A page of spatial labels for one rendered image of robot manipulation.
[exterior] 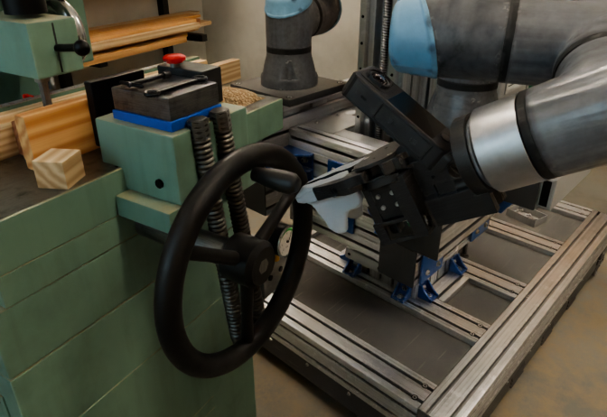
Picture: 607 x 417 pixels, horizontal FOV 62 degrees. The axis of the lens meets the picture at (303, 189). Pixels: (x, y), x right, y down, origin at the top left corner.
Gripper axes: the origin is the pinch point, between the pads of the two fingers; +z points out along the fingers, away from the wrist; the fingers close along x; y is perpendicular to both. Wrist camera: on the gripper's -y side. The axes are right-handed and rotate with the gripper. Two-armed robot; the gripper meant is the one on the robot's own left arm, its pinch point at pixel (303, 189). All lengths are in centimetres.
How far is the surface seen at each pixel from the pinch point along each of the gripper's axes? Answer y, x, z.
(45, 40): -29.8, -3.7, 23.6
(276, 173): -3.0, -2.2, 0.5
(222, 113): -11.7, 2.9, 8.5
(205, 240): 1.2, -3.7, 14.8
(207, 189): -5.1, -9.1, 3.6
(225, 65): -22, 35, 33
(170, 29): -93, 217, 223
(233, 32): -88, 313, 251
